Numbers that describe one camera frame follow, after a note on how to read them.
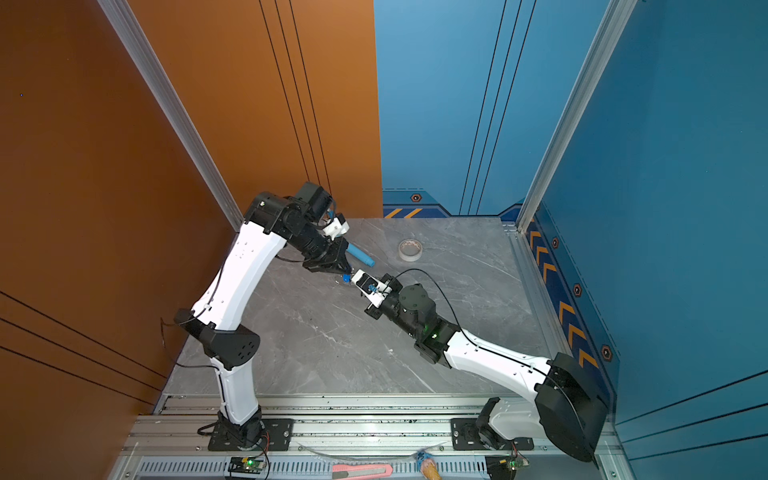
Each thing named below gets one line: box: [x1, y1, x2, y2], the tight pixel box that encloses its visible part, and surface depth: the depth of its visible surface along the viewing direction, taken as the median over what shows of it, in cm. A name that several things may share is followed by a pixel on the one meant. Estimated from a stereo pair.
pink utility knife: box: [332, 464, 393, 480], surface depth 70 cm
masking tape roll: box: [398, 238, 423, 262], surface depth 113 cm
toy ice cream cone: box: [416, 450, 442, 480], surface depth 68 cm
